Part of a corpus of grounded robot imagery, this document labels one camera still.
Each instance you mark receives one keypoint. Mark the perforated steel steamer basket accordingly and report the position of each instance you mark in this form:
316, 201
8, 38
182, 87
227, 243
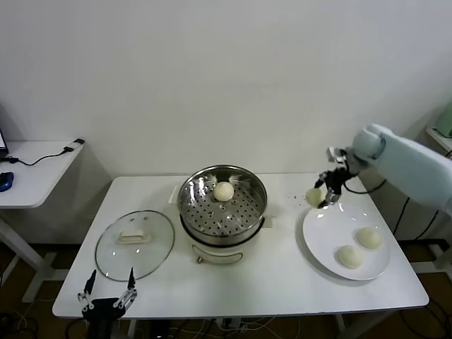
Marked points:
254, 190

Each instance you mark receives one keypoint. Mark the black laptop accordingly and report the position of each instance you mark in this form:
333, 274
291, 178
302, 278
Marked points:
3, 155

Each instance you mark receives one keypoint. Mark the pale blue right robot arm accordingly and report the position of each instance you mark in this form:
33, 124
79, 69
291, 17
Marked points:
413, 166

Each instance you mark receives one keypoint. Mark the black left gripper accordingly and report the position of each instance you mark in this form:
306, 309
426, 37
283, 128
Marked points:
102, 310

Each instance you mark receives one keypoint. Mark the white steamed baozi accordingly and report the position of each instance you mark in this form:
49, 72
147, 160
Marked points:
369, 238
349, 256
314, 197
223, 191

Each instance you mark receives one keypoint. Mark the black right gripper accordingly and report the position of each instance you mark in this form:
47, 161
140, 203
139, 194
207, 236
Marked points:
337, 179

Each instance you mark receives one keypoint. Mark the white electric cooking pot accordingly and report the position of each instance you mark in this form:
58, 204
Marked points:
219, 256

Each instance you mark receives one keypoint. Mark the white and black adapter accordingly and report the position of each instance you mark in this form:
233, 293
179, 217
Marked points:
75, 144

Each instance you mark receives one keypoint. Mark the white shelf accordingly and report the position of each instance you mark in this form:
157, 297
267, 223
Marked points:
438, 136

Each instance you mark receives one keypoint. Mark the white table leg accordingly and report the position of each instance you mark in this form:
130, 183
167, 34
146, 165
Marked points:
340, 328
132, 330

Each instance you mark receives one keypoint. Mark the pale green container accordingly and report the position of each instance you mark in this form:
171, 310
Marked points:
446, 123

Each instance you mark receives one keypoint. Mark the white round plate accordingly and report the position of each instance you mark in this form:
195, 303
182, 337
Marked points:
335, 226

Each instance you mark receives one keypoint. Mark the blue computer mouse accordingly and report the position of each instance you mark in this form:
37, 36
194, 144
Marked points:
7, 180

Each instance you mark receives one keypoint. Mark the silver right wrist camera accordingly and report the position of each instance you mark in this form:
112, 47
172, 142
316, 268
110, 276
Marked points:
335, 154

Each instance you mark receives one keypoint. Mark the white power strip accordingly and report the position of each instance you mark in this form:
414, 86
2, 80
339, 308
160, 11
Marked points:
238, 327

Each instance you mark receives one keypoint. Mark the white side table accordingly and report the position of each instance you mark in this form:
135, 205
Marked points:
35, 183

